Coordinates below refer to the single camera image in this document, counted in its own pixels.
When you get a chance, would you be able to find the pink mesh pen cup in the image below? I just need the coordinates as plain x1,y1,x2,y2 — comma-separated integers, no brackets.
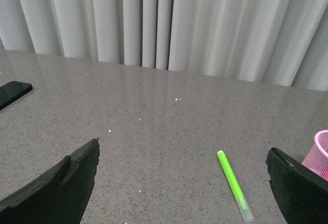
301,130,327,181

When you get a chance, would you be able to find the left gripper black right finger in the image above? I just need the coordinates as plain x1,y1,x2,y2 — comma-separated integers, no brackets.
265,148,327,224

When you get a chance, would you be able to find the black smartphone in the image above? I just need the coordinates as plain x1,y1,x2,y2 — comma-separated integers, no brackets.
0,81,33,110

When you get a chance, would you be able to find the white pleated curtain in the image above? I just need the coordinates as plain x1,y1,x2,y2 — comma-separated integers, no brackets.
1,0,327,91

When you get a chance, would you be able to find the green marker pen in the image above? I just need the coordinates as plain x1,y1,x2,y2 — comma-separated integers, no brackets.
217,150,255,222

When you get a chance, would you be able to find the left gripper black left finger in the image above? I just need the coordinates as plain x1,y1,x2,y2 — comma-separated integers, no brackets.
1,138,100,223

